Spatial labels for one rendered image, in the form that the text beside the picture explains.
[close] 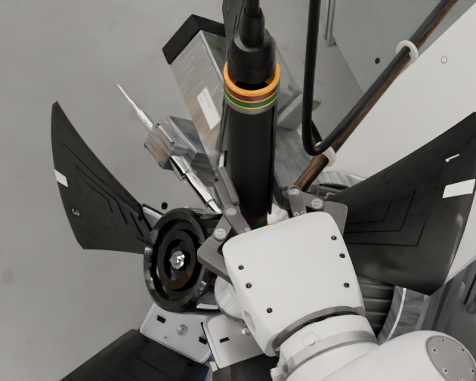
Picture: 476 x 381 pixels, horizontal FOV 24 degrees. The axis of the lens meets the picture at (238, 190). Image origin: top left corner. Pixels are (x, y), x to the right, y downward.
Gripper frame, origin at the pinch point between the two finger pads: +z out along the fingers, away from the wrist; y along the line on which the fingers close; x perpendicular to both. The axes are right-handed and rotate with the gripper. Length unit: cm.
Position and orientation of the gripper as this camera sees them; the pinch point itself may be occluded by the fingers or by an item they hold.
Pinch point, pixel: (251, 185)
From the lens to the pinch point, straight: 97.1
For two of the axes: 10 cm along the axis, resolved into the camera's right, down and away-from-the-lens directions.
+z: -3.4, -7.9, 5.1
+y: 9.4, -2.9, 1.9
